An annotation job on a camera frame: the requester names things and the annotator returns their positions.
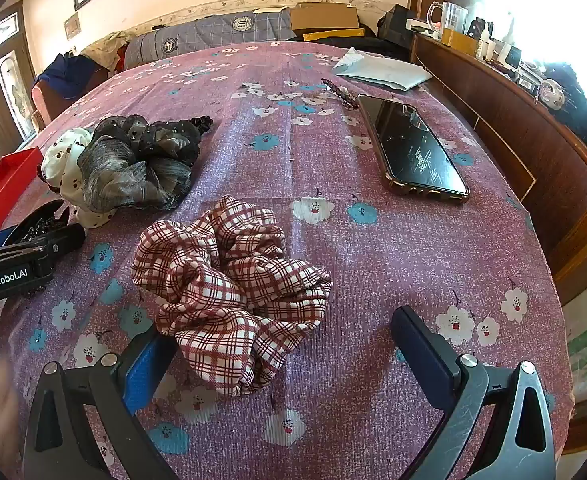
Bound wooden glass door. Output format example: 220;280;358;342
0;0;39;181

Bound wooden headboard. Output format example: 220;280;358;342
411;32;587;281

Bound black beaded bracelet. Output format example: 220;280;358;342
8;200;72;248

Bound beige cloth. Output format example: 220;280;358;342
81;30;134;73

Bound smartphone in clear case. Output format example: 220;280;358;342
357;94;471;204

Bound brown cardboard box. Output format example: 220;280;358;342
290;2;360;36

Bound black bag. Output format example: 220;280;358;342
377;3;419;43

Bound red white plaid scrunchie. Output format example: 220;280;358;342
131;195;334;396

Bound clear measuring jug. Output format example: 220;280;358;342
427;1;469;41

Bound dark beaded hair clip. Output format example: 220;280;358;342
321;77;361;109

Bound blue cloth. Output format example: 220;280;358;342
36;52;109;98

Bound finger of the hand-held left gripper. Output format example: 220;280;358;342
38;223;85;261

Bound black cloth pile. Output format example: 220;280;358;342
543;62;587;161

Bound small yellow box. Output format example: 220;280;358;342
441;27;479;56

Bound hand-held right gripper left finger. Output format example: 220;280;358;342
21;322;179;480

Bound flat yellow box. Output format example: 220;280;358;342
302;27;365;42

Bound pink armchair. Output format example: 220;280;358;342
31;80;109;128

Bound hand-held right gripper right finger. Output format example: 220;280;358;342
391;305;559;480

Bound white paper envelope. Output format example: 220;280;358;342
332;47;433;92

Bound white polka dot scrunchie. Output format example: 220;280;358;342
38;127;119;231

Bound grey checked quilt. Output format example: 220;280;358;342
124;8;298;68

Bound grey sheer scrunchie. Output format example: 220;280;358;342
77;114;199;211

